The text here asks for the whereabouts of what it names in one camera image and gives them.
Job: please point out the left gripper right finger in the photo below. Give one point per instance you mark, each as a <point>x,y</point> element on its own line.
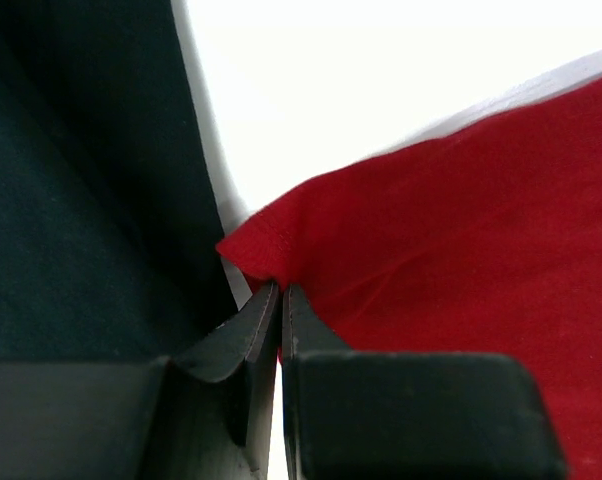
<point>361,415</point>

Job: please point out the red t-shirt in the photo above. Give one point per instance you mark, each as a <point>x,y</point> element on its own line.
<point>485,240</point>

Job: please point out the black folded t-shirt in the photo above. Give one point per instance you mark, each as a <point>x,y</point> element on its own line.
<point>108,222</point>

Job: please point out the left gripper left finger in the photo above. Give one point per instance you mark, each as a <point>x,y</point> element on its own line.
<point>203,415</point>

